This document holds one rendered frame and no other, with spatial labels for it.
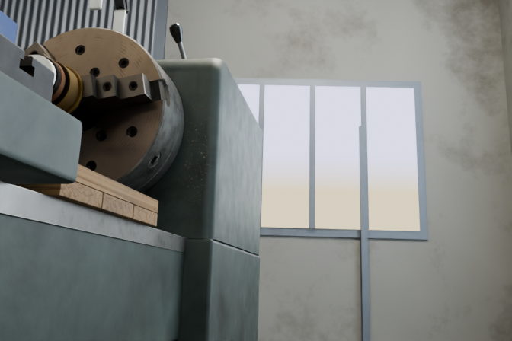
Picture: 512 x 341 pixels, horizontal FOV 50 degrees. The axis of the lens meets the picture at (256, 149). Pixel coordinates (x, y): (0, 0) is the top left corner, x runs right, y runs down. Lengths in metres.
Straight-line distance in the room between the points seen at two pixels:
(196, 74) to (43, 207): 0.63
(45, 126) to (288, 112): 3.19
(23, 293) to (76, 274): 0.10
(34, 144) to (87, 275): 0.27
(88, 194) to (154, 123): 0.34
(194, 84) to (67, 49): 0.25
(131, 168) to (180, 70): 0.29
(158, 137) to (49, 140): 0.51
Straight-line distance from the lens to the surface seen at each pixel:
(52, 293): 0.63
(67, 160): 0.50
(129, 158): 0.97
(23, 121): 0.45
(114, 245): 0.76
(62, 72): 0.91
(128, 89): 0.96
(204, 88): 1.13
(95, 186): 0.67
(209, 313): 1.06
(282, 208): 3.47
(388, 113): 3.69
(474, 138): 3.82
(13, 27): 0.80
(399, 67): 3.84
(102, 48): 1.06
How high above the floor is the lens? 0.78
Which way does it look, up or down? 14 degrees up
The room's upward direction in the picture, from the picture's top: 2 degrees clockwise
